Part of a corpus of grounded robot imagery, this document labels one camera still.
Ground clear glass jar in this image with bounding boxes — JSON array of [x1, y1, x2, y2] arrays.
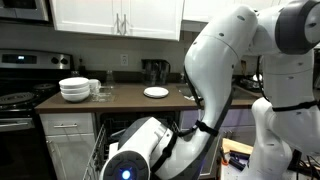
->
[[91, 86, 114, 102]]

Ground white mug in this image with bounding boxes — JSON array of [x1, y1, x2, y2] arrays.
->
[[89, 79, 101, 94]]

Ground white wall outlet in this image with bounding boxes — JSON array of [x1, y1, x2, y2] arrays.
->
[[120, 54, 128, 66]]

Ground wire dishwasher rack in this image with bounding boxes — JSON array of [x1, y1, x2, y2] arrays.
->
[[82, 118, 178, 180]]

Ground black coffee maker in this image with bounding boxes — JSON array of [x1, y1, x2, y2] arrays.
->
[[141, 59, 171, 86]]

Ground stack of white bowls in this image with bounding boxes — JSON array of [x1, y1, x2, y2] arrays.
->
[[59, 77, 90, 102]]

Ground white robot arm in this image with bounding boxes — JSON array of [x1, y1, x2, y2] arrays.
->
[[99, 0, 320, 180]]

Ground microwave oven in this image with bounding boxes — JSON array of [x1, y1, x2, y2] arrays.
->
[[0, 0, 49, 22]]

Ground white lower cabinet drawers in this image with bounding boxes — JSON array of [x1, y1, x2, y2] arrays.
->
[[40, 113, 95, 180]]

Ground white robot base table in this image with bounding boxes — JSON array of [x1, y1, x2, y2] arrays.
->
[[219, 138, 253, 180]]

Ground stainless steel stove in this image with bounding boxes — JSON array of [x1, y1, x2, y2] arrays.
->
[[0, 49, 74, 180]]

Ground white upper cabinets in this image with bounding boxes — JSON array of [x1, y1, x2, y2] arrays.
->
[[49, 0, 291, 42]]

